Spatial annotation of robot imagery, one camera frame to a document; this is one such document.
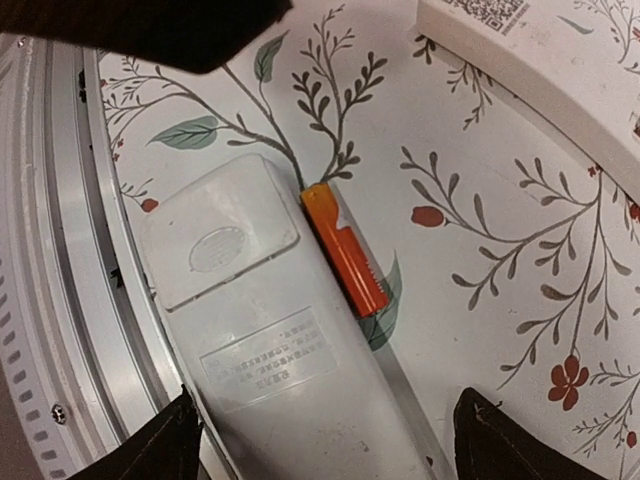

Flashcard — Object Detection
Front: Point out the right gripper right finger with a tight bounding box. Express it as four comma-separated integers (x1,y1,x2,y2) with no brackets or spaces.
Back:
453,387,602,480

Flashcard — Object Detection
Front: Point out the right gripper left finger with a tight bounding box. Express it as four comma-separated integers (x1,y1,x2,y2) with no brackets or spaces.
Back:
97,389,203,479

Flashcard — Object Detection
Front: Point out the white remote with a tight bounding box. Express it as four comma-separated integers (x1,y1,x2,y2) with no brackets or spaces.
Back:
139,155,430,479

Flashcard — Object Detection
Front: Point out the orange AA battery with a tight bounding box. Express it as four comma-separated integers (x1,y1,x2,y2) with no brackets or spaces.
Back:
300,183,390,319

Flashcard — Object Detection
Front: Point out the long white remote control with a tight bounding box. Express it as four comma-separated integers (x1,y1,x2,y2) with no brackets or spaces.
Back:
416,1,639,200

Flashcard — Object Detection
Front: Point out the floral table mat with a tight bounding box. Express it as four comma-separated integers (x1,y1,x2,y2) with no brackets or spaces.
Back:
99,1,639,479

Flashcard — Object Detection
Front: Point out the aluminium front rail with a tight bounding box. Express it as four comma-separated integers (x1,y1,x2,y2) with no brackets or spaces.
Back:
1,35,191,479

